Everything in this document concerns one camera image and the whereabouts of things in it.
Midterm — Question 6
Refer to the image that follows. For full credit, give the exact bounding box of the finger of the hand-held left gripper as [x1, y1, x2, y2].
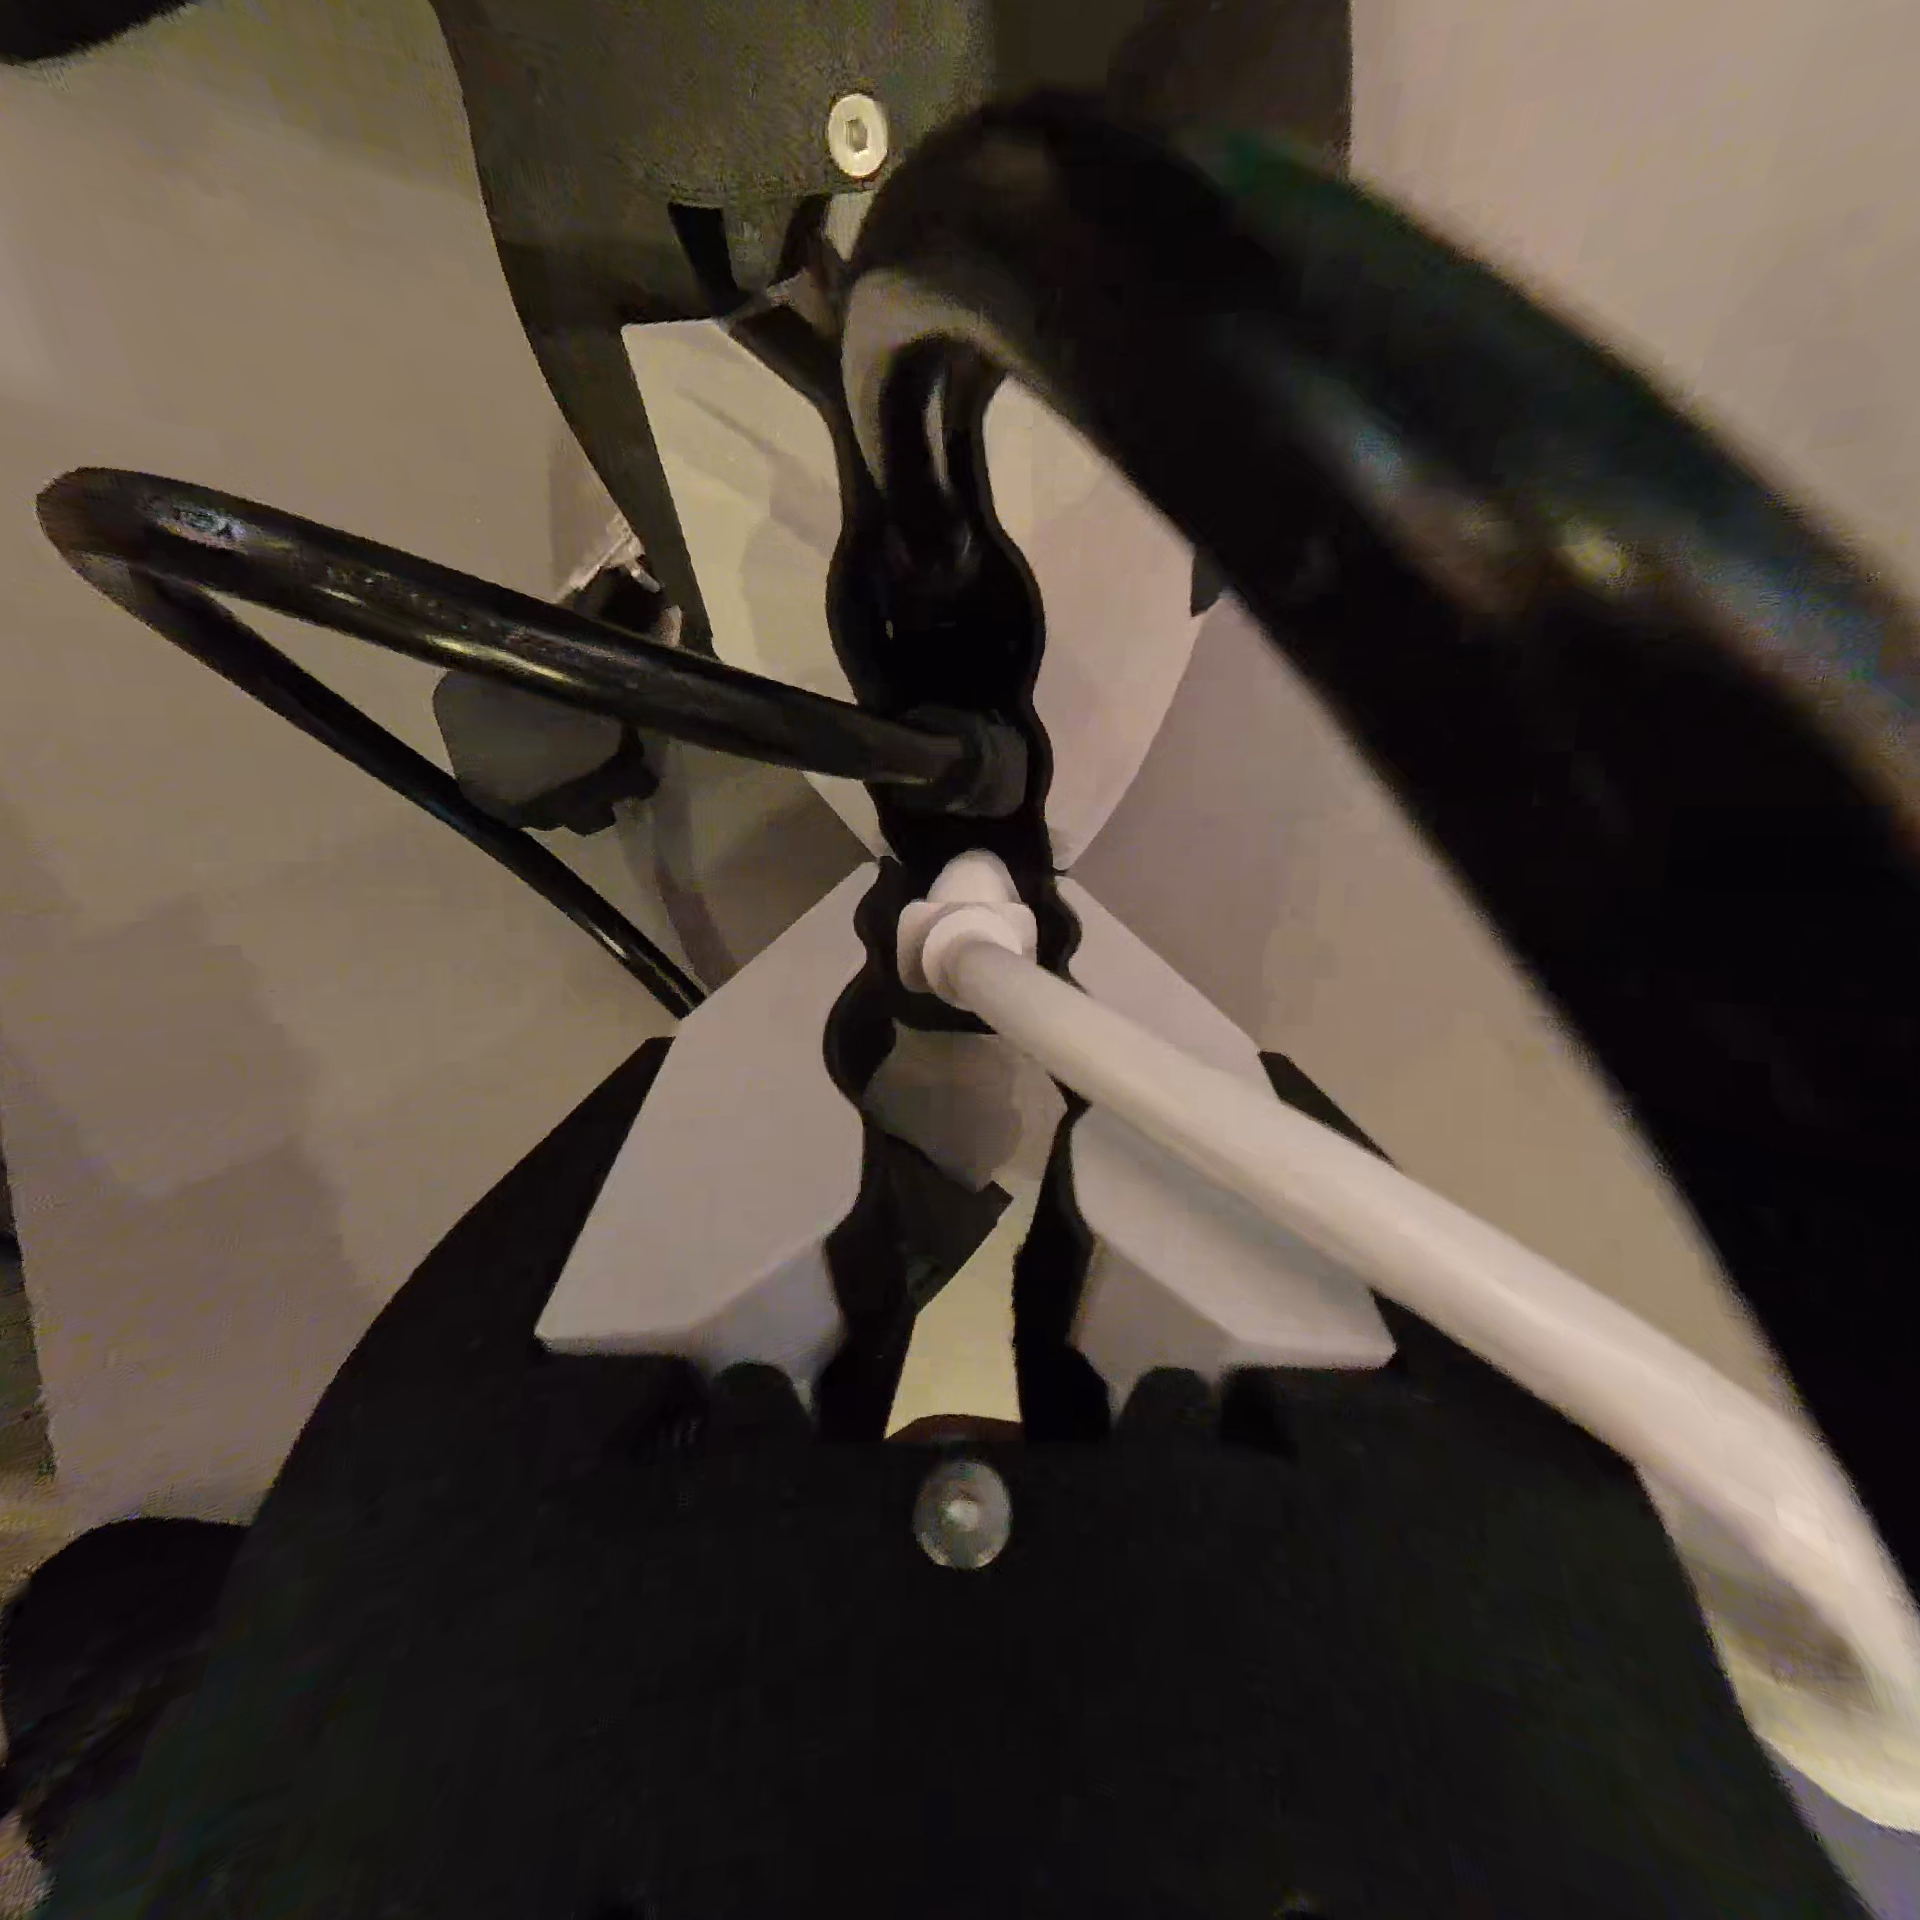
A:
[620, 306, 904, 865]
[961, 375, 1225, 881]

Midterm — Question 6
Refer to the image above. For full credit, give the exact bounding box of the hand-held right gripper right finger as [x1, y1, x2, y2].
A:
[1020, 874, 1392, 1433]

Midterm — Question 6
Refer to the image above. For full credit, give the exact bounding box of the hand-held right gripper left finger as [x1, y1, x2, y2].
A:
[536, 867, 904, 1419]

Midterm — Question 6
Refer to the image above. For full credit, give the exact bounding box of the white power plug cable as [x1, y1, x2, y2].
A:
[896, 852, 1920, 1824]

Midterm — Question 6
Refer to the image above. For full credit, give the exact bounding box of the black power strip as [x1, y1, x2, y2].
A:
[827, 496, 1082, 1041]

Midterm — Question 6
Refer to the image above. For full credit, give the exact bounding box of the black power plug cable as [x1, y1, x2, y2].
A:
[840, 89, 1920, 1519]
[37, 470, 1038, 1019]

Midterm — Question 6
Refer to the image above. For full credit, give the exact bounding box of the braided cord with plug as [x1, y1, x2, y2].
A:
[433, 562, 669, 836]

